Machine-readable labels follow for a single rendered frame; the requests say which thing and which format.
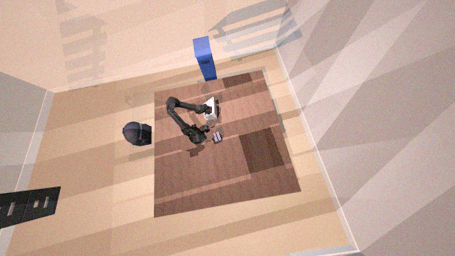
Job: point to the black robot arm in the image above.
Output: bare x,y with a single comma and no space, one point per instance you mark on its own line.
186,129

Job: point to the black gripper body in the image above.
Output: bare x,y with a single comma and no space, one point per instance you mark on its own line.
205,129

